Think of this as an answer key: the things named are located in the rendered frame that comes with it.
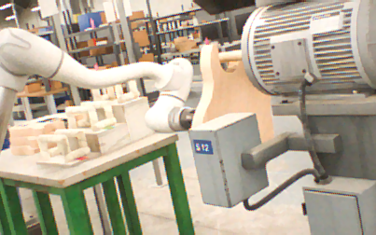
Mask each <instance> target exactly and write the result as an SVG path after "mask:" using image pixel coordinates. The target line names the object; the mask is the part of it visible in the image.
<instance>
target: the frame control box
mask: <svg viewBox="0 0 376 235"><path fill-rule="evenodd" d="M188 134H189V138H190V144H191V147H192V151H193V158H194V161H195V164H196V171H197V175H198V181H199V184H200V188H201V195H202V200H203V203H204V204H209V205H213V206H221V207H225V208H229V209H230V208H232V207H233V206H236V205H237V204H239V203H241V202H243V205H244V208H245V210H247V211H249V212H250V211H255V210H257V209H258V208H260V207H262V206H263V205H264V204H266V203H267V202H269V201H270V200H272V199H274V197H277V195H278V194H280V193H281V192H282V191H284V190H285V189H286V188H287V187H289V186H291V185H292V184H293V183H295V182H296V181H298V180H299V179H300V178H302V177H304V175H309V174H311V175H313V177H314V179H313V180H314V181H315V183H316V184H317V185H321V182H320V181H319V177H318V175H319V173H318V172H317V170H316V169H314V168H307V169H304V170H301V171H299V172H298V173H296V174H294V175H292V176H291V177H289V178H288V179H287V180H285V181H284V182H283V183H282V184H281V185H280V186H278V187H277V188H275V189H274V190H273V191H271V193H269V194H268V195H267V196H265V197H264V198H263V199H261V200H260V201H258V202H256V203H255V204H252V205H249V199H250V197H251V196H254V195H255V194H256V193H258V192H259V191H260V190H263V189H264V188H265V187H268V186H269V180H268V173H267V169H266V165H265V163H264V164H262V165H261V166H259V167H257V168H256V169H246V168H244V164H243V161H242V157H241V154H242V153H243V152H245V151H246V150H249V149H251V148H253V147H256V146H257V145H261V144H262V142H261V139H260V134H259V126H258V121H257V114H256V113H228V114H227V115H225V116H221V117H219V118H215V119H213V120H211V121H208V122H206V123H203V124H201V125H199V126H195V127H194V128H192V129H189V130H188Z"/></svg>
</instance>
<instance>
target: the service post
mask: <svg viewBox="0 0 376 235"><path fill-rule="evenodd" d="M38 4H39V7H40V10H41V13H42V18H44V17H47V16H50V21H51V25H52V28H53V31H54V36H55V40H56V43H57V46H58V48H60V49H61V50H62V51H64V52H65V53H66V54H68V53H67V50H66V44H65V41H64V38H63V30H62V27H61V25H60V18H59V15H58V13H59V10H58V8H57V5H56V0H38ZM67 87H68V89H69V93H70V99H71V102H72V105H73V106H81V103H80V100H79V98H78V92H77V87H76V86H73V85H70V84H67ZM92 188H93V193H94V196H95V199H96V205H97V208H98V211H99V216H100V219H101V225H102V228H103V233H104V235H112V229H110V227H109V221H108V218H107V211H106V209H105V206H104V198H103V195H102V189H101V186H100V184H99V185H97V186H94V187H92Z"/></svg>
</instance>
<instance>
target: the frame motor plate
mask: <svg viewBox="0 0 376 235"><path fill-rule="evenodd" d="M305 103H306V114H307V115H306V116H346V115H376V93H374V94H372V95H371V96H369V97H367V98H365V99H347V100H309V101H305ZM272 115H273V116H300V110H299V101H291V102H289V101H288V100H282V101H281V102H280V103H277V104H274V105H272Z"/></svg>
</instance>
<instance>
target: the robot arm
mask: <svg viewBox="0 0 376 235"><path fill-rule="evenodd" d="M29 75H40V76H43V77H45V78H49V79H52V80H55V81H61V82H63V83H65V84H70V85H73V86H76V87H80V88H83V89H87V90H100V89H104V88H108V87H113V86H115V85H117V84H122V83H124V82H127V81H131V80H134V79H138V78H140V77H143V76H147V77H150V78H151V79H154V83H155V86H156V88H157V89H158V90H159V92H160V96H159V99H158V100H157V101H156V103H155V105H154V106H153V107H151V108H150V109H148V110H147V112H146V115H145V123H146V126H148V128H149V129H152V130H154V131H158V132H161V133H173V132H175V131H188V130H189V129H191V127H192V122H193V117H194V115H195V110H196V109H195V108H193V109H191V108H188V107H185V102H186V99H187V98H188V95H189V93H190V87H191V84H192V81H193V66H192V65H191V64H190V62H189V61H188V60H186V59H185V58H174V59H173V60H172V61H170V62H169V63H166V64H164V65H159V64H157V63H153V62H139V63H133V64H129V65H122V66H120V67H117V68H110V69H107V70H103V71H92V70H90V69H88V68H85V67H84V66H83V65H81V64H80V63H78V62H76V61H75V60H73V59H72V57H69V55H68V54H66V53H65V52H64V51H62V50H61V49H60V48H57V47H56V46H54V45H52V44H51V43H50V42H49V41H47V40H46V39H43V38H41V37H40V36H36V35H34V34H31V33H29V32H28V31H26V30H22V29H18V28H6V29H3V30H1V31H0V155H1V149H2V146H3V143H4V141H5V135H6V133H7V128H8V123H9V121H10V118H11V113H12V110H13V107H14V103H15V100H16V97H17V92H20V91H22V90H23V87H24V86H25V84H26V81H27V80H28V78H29Z"/></svg>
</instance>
